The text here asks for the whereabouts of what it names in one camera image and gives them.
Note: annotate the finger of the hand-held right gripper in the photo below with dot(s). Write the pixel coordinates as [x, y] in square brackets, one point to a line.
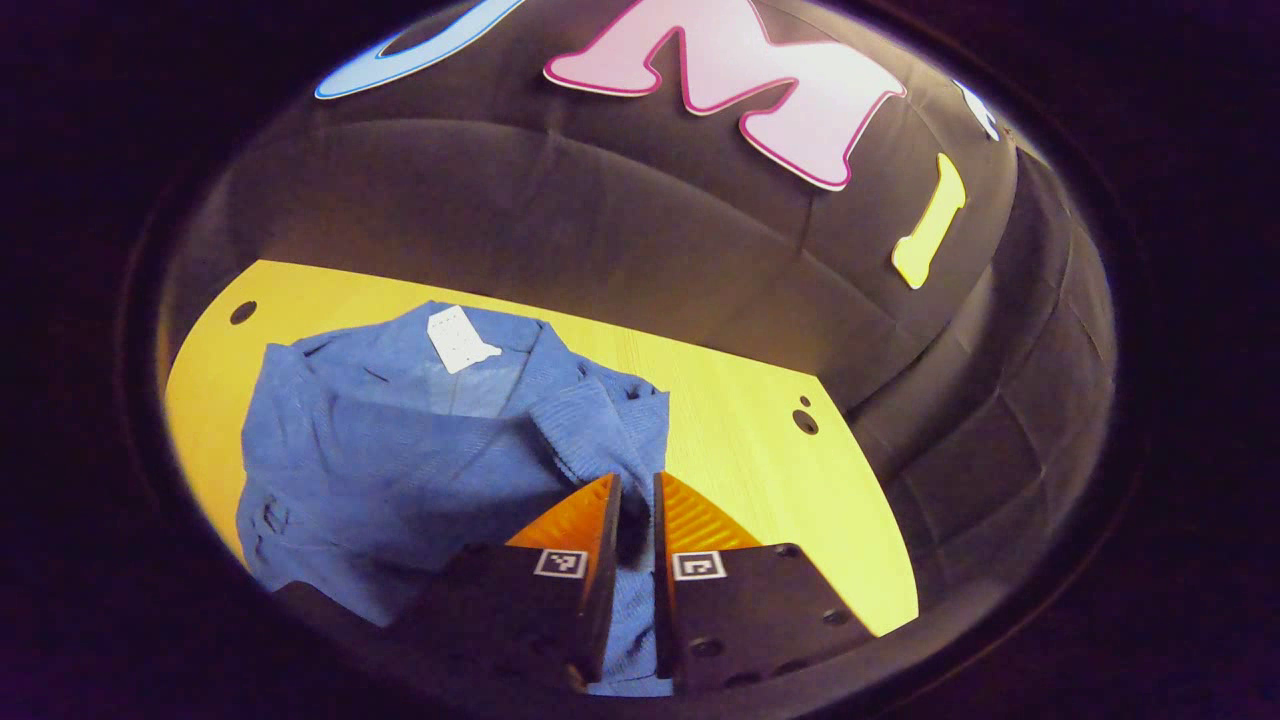
[760, 610]
[603, 560]

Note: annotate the blue knitted cardigan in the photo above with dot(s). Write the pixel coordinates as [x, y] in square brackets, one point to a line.
[400, 470]

